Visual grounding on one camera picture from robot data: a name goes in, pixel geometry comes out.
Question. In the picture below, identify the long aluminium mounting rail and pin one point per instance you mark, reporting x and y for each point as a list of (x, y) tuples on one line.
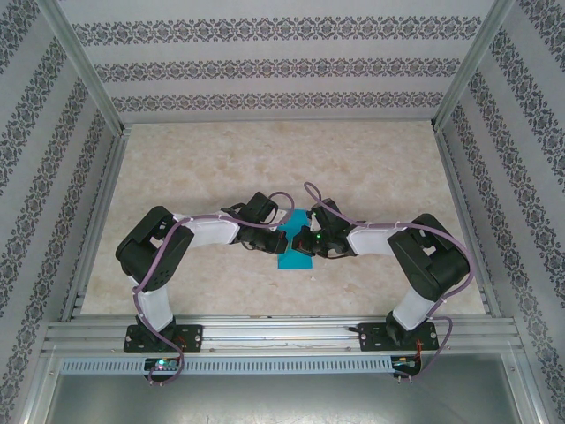
[(282, 331)]

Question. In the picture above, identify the aluminium table side rail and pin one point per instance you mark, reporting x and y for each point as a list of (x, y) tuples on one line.
[(457, 190), (103, 199)]

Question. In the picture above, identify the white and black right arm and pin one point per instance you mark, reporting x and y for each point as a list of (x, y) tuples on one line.
[(412, 305)]

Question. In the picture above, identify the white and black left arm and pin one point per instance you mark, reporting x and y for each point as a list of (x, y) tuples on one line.
[(152, 305)]

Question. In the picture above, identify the thin aluminium cross rail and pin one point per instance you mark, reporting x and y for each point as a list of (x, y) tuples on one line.
[(282, 120)]

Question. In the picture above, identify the blue paper sheet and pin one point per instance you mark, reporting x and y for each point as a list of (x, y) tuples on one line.
[(296, 263)]

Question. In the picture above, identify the grey sheet metal panel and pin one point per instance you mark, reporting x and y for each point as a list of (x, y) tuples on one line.
[(282, 402)]

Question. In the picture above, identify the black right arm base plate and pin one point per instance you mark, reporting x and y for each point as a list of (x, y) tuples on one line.
[(371, 338)]

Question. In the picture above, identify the aluminium frame post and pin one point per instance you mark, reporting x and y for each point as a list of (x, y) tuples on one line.
[(84, 57), (474, 57)]

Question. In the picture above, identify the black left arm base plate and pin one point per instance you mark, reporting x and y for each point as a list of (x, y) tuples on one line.
[(190, 338)]

